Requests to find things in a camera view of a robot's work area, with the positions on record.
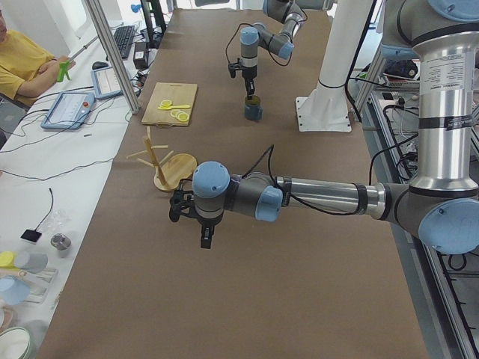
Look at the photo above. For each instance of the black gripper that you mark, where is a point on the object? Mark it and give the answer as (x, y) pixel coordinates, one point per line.
(206, 223)
(248, 73)

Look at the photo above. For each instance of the blue mug with yellow interior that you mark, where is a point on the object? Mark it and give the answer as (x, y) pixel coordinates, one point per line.
(252, 108)

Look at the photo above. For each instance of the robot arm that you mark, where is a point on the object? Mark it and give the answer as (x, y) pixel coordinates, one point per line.
(200, 42)
(291, 14)

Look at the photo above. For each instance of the bamboo cup rack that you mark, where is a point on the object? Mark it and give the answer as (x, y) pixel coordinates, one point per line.
(170, 169)

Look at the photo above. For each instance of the grey cup lying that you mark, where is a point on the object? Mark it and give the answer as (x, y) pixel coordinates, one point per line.
(31, 262)

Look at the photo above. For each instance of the yellow cup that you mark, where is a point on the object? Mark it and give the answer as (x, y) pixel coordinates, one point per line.
(7, 259)

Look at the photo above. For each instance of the light blue cup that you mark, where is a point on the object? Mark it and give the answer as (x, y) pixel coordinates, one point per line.
(13, 290)

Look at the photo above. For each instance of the wooden cutting board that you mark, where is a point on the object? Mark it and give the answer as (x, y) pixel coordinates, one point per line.
(179, 94)

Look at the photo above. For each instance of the lemon slice front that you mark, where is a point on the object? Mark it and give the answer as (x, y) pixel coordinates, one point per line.
(183, 117)

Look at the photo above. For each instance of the lemon slice middle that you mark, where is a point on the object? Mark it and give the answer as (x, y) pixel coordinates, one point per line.
(176, 112)

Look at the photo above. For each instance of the lemon slice by knife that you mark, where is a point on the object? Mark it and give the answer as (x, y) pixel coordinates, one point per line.
(165, 104)

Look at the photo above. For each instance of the black power adapter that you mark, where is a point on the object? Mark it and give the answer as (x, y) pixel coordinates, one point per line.
(141, 55)

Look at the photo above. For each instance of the black keyboard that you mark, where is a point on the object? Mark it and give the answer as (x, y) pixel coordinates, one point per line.
(124, 36)

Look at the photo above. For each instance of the blue teach pendant far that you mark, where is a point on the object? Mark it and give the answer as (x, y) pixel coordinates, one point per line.
(105, 83)

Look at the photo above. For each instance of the blue teach pendant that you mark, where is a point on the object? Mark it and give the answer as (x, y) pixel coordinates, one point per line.
(105, 83)
(69, 111)

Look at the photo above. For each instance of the computer mouse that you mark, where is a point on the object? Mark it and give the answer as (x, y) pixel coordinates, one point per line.
(99, 65)

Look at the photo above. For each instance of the small black square device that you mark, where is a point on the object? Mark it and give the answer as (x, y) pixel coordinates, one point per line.
(31, 236)

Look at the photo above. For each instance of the blue teach pendant near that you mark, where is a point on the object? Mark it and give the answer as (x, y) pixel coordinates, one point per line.
(69, 111)

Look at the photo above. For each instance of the green clamp tool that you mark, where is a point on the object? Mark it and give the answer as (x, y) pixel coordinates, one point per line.
(63, 71)

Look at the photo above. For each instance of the white bowl green rim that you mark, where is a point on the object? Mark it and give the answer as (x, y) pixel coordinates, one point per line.
(16, 343)

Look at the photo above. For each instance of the person in yellow shirt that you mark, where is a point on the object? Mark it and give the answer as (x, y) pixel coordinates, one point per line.
(27, 69)

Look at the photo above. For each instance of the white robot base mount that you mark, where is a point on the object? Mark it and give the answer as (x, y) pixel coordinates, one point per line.
(325, 109)

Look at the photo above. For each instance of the aluminium frame post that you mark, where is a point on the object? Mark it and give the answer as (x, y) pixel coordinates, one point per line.
(109, 45)

